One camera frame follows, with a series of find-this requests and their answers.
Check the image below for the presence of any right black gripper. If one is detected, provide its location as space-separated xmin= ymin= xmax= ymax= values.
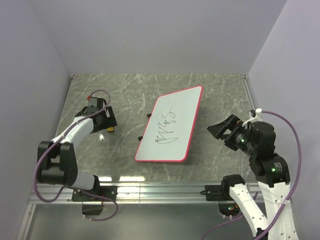
xmin=206 ymin=113 xmax=257 ymax=156

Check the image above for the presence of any yellow whiteboard eraser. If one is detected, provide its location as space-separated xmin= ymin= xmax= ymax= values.
xmin=106 ymin=127 xmax=115 ymax=133

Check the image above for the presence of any red framed whiteboard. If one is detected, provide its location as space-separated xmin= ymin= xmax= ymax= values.
xmin=134 ymin=85 xmax=203 ymax=163

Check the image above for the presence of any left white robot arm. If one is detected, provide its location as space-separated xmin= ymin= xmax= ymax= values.
xmin=33 ymin=106 xmax=117 ymax=201

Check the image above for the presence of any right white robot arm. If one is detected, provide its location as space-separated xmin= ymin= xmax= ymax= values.
xmin=207 ymin=109 xmax=299 ymax=240

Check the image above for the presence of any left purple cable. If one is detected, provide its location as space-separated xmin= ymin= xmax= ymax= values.
xmin=33 ymin=89 xmax=120 ymax=222

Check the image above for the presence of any purple cable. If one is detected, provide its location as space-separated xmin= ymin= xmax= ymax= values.
xmin=33 ymin=89 xmax=120 ymax=222
xmin=201 ymin=110 xmax=301 ymax=240

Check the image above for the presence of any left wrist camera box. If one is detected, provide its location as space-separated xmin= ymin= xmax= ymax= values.
xmin=86 ymin=96 xmax=107 ymax=114

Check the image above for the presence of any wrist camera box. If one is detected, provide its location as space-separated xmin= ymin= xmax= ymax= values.
xmin=250 ymin=121 xmax=276 ymax=157
xmin=86 ymin=96 xmax=107 ymax=114

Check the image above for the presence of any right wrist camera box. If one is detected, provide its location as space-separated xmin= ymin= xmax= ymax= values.
xmin=250 ymin=121 xmax=276 ymax=157

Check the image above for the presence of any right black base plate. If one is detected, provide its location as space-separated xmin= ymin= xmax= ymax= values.
xmin=200 ymin=185 xmax=225 ymax=202

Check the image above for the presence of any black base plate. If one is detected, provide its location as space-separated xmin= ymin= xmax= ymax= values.
xmin=71 ymin=185 xmax=118 ymax=202
xmin=200 ymin=185 xmax=225 ymax=202

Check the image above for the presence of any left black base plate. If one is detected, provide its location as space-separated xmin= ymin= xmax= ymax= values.
xmin=71 ymin=185 xmax=118 ymax=202

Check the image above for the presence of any aluminium front rail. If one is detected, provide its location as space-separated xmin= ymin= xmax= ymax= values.
xmin=28 ymin=182 xmax=264 ymax=204

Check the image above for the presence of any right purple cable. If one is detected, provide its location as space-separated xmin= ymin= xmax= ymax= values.
xmin=201 ymin=110 xmax=301 ymax=240

